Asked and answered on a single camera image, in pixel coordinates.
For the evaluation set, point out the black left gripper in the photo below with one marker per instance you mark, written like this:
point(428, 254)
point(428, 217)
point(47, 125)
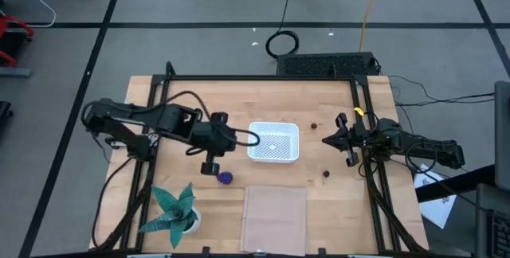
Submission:
point(215, 138)

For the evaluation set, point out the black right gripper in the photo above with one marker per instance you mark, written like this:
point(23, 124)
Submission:
point(354, 138)

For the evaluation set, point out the purple grape bunch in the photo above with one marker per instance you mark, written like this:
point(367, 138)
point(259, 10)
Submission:
point(225, 177)

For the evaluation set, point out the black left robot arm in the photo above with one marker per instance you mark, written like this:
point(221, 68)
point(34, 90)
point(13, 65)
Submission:
point(119, 132)

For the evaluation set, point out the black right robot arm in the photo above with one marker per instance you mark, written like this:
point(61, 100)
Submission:
point(430, 148)

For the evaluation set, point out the white perforated plastic basket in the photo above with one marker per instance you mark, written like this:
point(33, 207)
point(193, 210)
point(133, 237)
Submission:
point(273, 143)

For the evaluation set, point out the black perforated computer case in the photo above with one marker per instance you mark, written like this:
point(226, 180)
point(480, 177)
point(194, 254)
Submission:
point(326, 65)

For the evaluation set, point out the white plant pot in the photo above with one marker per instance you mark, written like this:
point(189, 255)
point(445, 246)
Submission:
point(196, 220)

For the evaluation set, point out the green leafy plant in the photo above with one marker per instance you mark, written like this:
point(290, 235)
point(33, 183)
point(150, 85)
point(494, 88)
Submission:
point(175, 214)

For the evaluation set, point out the pink folded cloth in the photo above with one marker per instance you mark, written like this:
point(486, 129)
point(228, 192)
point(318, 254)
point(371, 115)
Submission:
point(275, 222)

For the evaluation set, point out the white printed paper sheet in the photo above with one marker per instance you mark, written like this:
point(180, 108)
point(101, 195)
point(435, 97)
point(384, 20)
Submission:
point(436, 210)

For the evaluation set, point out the black metal bar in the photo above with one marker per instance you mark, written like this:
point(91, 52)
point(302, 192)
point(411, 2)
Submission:
point(458, 182)

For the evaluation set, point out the grey metal cabinet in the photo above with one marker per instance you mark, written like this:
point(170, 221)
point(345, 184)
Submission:
point(503, 130)

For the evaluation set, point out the grey equipment case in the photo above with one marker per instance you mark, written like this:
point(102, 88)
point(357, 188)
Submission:
point(484, 230)

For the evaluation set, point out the black chair base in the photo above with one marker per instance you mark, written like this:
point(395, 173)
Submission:
point(4, 110)

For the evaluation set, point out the red tube cart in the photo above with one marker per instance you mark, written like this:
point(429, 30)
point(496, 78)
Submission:
point(14, 19)

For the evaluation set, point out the black aluminium table frame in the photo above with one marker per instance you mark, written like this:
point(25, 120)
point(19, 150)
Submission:
point(259, 78)

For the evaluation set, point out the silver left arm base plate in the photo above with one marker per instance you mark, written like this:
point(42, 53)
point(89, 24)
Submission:
point(113, 143)

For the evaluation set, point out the black frame bracket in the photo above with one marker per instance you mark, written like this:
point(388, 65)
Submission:
point(206, 251)
point(322, 251)

